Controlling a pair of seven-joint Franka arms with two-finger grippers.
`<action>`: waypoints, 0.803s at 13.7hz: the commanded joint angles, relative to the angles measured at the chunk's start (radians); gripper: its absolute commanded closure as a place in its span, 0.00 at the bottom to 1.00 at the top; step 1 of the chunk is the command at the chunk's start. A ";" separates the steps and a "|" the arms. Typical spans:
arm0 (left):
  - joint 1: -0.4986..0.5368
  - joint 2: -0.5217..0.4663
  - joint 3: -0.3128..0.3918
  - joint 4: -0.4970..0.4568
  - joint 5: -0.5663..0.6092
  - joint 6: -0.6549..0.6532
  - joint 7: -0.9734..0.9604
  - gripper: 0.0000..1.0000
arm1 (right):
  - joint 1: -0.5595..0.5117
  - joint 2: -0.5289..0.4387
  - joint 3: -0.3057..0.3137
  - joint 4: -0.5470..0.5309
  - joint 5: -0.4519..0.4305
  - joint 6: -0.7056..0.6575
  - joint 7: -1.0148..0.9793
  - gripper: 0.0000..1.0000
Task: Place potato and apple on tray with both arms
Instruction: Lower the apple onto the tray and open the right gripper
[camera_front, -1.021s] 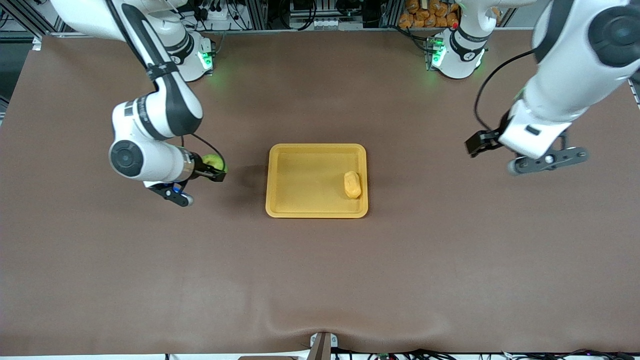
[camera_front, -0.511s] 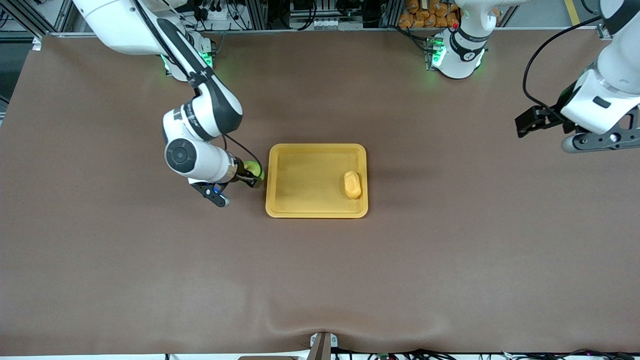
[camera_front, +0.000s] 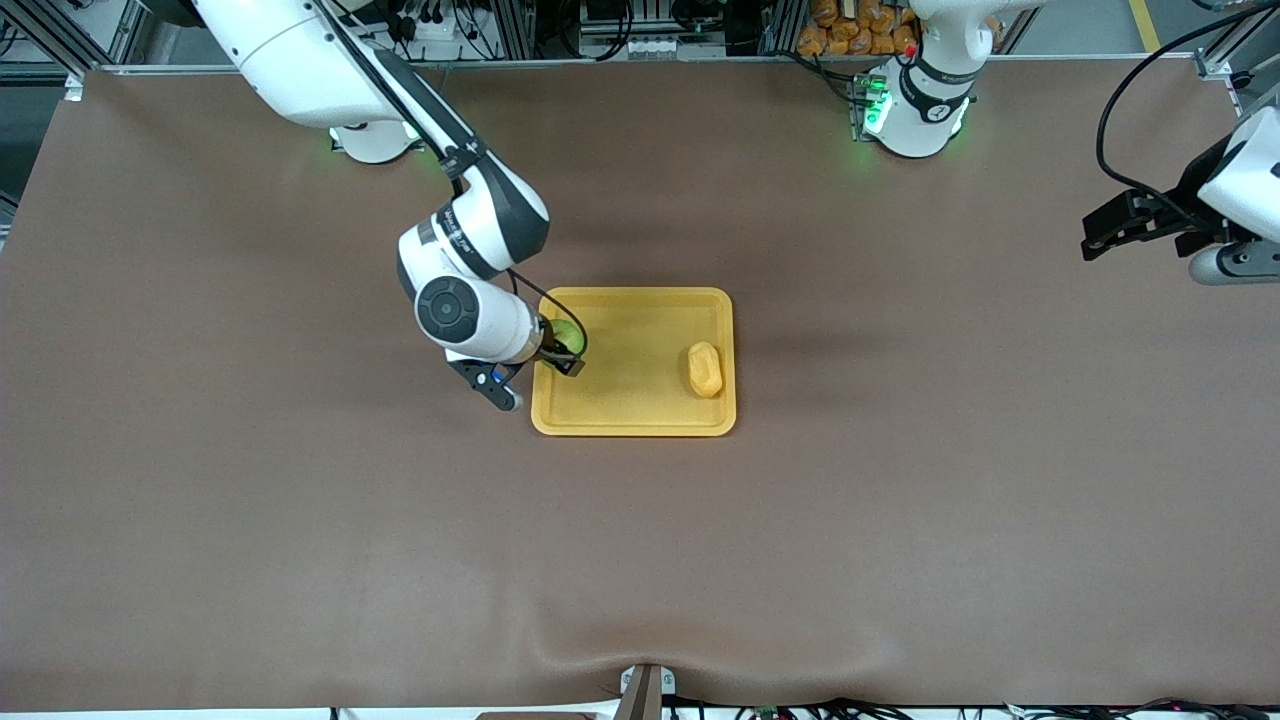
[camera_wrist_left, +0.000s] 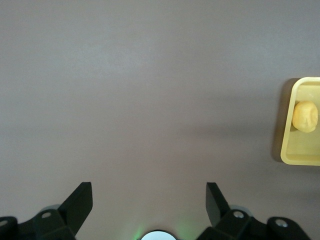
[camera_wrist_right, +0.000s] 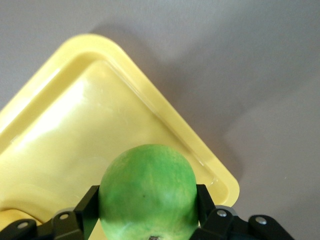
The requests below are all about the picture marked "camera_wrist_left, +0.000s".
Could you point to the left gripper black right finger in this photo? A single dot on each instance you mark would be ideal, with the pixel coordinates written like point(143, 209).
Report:
point(222, 215)

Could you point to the yellow plastic tray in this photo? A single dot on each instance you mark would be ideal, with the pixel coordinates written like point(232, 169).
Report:
point(303, 150)

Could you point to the yellow potato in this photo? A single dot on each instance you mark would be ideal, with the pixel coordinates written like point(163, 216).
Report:
point(305, 116)

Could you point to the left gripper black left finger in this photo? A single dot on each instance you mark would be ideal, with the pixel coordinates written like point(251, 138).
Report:
point(72, 212)

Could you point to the brown table mat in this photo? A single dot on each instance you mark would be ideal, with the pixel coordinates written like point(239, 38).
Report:
point(140, 100)

